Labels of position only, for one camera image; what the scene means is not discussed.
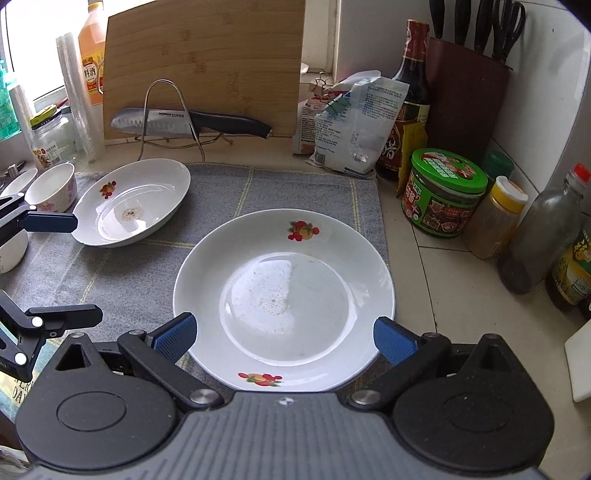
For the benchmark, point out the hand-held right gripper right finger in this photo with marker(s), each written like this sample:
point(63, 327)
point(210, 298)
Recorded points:
point(395, 339)

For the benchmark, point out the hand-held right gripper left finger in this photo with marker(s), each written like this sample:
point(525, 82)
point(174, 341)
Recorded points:
point(175, 334)

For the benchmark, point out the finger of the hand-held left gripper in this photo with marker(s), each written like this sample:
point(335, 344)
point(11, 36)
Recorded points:
point(51, 223)
point(64, 316)

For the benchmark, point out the white plate with brown spot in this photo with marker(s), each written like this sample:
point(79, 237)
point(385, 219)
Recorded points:
point(138, 184)

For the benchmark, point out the white plate with rough centre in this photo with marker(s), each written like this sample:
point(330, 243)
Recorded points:
point(286, 277)

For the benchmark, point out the glass jar with yellow lid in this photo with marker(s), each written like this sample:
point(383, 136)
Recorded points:
point(46, 147)

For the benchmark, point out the tall plastic wrap roll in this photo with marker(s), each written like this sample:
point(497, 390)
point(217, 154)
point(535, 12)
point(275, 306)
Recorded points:
point(81, 120)

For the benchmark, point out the short plastic wrap roll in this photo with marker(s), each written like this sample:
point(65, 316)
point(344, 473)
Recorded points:
point(21, 110)

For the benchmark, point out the green detergent bottle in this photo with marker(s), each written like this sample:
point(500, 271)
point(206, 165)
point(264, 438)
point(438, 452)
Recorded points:
point(7, 115)

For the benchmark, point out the green lidded sauce jar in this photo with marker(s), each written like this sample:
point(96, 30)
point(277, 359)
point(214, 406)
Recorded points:
point(438, 203)

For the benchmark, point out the grey teal checked towel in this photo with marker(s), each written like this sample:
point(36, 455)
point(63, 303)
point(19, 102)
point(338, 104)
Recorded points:
point(231, 194)

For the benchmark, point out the yellow lidded spice jar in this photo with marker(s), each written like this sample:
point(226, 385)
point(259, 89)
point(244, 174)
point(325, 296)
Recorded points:
point(494, 221)

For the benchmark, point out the orange cooking oil bottle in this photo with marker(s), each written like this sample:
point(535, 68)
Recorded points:
point(92, 60)

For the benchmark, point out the glass bottle with red cap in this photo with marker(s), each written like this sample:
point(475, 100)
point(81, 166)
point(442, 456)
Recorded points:
point(535, 240)

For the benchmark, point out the white flat object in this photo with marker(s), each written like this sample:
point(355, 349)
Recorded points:
point(581, 364)

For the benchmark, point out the yellow labelled oil bottle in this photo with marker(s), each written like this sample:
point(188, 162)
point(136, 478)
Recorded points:
point(575, 272)

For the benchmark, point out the window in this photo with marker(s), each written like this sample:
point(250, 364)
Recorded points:
point(27, 27)

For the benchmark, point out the small green lidded jar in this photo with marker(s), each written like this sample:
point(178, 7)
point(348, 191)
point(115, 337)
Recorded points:
point(499, 165)

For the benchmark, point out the clear blue printed bag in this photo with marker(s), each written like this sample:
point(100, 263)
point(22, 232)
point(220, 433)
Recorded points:
point(364, 129)

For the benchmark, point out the white red food packet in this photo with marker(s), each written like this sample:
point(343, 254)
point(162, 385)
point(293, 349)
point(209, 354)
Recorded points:
point(302, 129)

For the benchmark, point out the bamboo cutting board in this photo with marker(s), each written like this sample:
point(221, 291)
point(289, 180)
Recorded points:
point(207, 55)

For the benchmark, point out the green binder clip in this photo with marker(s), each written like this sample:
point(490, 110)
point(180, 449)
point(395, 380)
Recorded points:
point(338, 107)

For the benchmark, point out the dark brown knife block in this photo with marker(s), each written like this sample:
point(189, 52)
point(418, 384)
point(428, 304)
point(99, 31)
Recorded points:
point(466, 101)

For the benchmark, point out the gold binder clip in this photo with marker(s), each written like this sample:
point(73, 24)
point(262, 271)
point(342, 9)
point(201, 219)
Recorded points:
point(318, 86)

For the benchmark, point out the dark soy sauce bottle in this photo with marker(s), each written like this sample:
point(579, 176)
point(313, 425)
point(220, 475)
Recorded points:
point(413, 69)

